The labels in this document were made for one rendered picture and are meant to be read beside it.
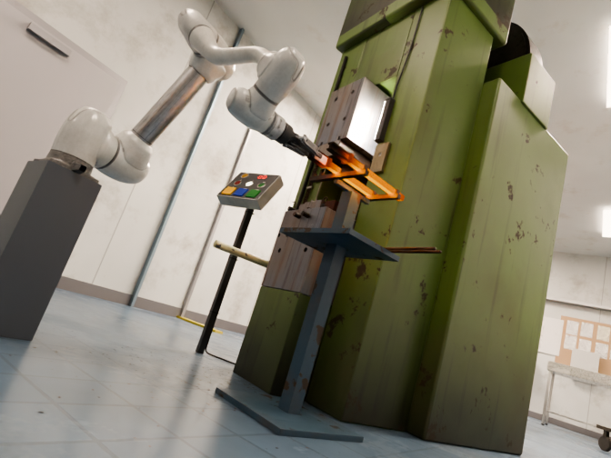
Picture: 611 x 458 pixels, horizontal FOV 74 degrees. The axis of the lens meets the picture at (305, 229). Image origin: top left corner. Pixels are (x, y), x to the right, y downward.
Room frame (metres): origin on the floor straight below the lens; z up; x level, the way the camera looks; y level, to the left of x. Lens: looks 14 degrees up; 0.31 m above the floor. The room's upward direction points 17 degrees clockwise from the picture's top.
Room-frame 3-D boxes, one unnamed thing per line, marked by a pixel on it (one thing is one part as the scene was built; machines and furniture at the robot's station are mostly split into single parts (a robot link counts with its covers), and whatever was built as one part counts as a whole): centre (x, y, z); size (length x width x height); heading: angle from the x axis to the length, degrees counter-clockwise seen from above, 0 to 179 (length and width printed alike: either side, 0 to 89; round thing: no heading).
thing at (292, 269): (2.22, -0.20, 0.69); 0.56 x 0.38 x 0.45; 123
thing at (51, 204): (1.50, 0.93, 0.30); 0.20 x 0.20 x 0.60; 51
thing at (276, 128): (1.30, 0.22, 0.94); 0.09 x 0.06 x 0.09; 38
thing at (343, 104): (2.23, -0.18, 1.56); 0.42 x 0.39 x 0.40; 123
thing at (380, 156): (1.95, -0.26, 1.27); 0.09 x 0.02 x 0.17; 33
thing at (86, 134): (1.51, 0.93, 0.77); 0.18 x 0.16 x 0.22; 155
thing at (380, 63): (2.31, -0.31, 2.06); 0.44 x 0.41 x 0.47; 123
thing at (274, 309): (2.22, -0.20, 0.23); 0.56 x 0.38 x 0.47; 123
